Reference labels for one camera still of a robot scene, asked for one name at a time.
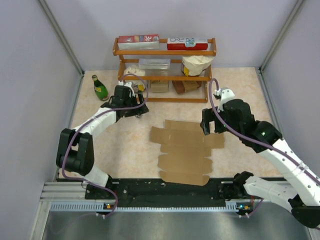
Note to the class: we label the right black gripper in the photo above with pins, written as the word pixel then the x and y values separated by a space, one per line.
pixel 208 115

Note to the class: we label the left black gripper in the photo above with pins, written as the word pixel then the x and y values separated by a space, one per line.
pixel 139 110

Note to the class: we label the brown cardboard box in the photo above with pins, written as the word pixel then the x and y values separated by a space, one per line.
pixel 185 152

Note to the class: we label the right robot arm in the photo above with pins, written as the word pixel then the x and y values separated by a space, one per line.
pixel 302 198

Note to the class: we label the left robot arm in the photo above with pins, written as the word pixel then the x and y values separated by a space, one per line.
pixel 75 152

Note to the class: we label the red silver foil box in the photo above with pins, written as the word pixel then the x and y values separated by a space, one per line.
pixel 139 42

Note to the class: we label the red white carton box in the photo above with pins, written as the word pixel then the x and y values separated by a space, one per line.
pixel 186 44

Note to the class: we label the small white flour bag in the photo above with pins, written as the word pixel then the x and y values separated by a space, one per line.
pixel 136 83

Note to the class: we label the green glass bottle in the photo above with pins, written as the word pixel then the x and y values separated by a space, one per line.
pixel 100 89

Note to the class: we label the tan cardboard block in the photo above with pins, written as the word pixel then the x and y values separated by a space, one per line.
pixel 159 86

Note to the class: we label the brown brick package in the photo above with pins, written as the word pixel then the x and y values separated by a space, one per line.
pixel 182 87

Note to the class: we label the clear plastic container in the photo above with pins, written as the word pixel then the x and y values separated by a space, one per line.
pixel 154 63

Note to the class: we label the wooden three-tier shelf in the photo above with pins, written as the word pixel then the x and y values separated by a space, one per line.
pixel 173 74

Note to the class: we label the large white paper bag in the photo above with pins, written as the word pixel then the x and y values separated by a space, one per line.
pixel 194 65

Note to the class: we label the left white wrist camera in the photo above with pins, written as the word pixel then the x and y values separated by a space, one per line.
pixel 129 89

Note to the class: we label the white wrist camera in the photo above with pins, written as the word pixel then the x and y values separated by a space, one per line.
pixel 223 95
pixel 129 89

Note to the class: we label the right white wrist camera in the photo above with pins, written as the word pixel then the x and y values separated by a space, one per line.
pixel 223 95

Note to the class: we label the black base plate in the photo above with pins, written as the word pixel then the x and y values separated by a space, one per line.
pixel 154 192

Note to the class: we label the grey slotted cable duct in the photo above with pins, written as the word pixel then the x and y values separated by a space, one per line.
pixel 104 207

